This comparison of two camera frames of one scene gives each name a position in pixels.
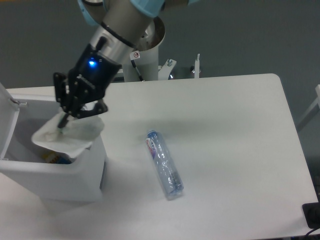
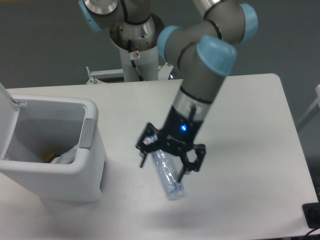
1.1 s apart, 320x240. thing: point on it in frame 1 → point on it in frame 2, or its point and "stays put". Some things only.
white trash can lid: [9, 109] stays put
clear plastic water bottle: [171, 184] stays put
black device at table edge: [311, 211] stays put
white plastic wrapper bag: [74, 138] → [67, 158]
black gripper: [88, 78] → [178, 134]
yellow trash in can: [51, 157] stays put
